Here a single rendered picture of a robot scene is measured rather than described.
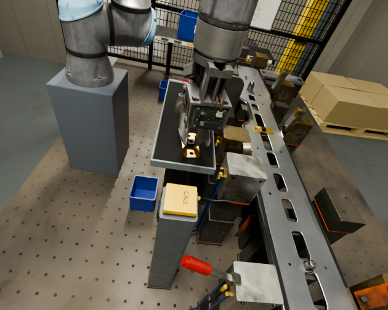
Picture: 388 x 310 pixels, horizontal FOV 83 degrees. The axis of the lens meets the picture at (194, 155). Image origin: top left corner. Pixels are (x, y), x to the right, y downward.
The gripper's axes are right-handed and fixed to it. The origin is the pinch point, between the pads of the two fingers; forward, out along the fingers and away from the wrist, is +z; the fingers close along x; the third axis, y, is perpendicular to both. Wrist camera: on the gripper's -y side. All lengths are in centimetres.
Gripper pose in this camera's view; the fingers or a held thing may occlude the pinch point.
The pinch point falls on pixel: (191, 139)
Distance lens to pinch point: 49.5
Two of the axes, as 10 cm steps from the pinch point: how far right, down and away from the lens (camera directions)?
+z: -1.9, 7.0, 6.9
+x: 9.7, 0.5, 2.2
